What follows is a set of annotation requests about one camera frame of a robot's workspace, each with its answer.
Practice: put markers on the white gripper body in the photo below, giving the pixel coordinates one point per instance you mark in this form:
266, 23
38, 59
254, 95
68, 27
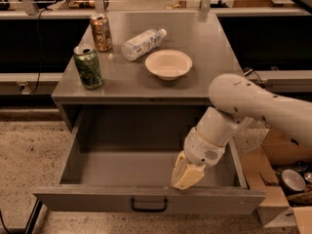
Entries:
202, 149

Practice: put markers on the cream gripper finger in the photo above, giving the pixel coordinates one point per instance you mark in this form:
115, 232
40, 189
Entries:
179, 167
193, 174

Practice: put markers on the grey top drawer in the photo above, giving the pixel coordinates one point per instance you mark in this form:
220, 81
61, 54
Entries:
121, 158

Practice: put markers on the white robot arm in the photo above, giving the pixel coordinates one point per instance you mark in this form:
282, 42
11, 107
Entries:
236, 101

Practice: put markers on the grey metal drawer cabinet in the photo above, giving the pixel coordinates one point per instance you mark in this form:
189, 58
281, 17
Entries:
199, 35

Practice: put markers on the cardboard box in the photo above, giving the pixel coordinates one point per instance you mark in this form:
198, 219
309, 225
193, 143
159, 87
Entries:
277, 149

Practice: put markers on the white paper bowl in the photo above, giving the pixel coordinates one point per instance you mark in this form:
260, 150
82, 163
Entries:
168, 65

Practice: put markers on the white bowl in box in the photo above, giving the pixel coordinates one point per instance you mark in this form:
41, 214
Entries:
293, 180

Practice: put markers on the clear plastic water bottle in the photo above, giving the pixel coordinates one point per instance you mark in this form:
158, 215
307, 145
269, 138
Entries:
143, 43

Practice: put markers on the green soda can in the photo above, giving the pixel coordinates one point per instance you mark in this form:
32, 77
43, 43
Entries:
87, 64

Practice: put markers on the black metal leg left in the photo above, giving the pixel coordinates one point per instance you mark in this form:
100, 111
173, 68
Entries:
33, 217

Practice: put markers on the orange soda can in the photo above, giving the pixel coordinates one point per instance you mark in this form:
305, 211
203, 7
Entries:
101, 32

